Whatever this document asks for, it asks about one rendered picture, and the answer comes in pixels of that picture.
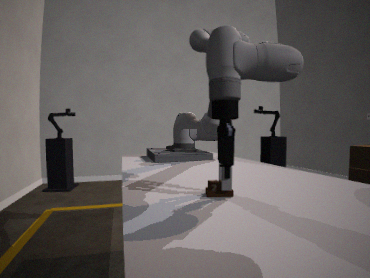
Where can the brown wooden tray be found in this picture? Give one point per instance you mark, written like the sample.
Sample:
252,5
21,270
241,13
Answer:
219,193

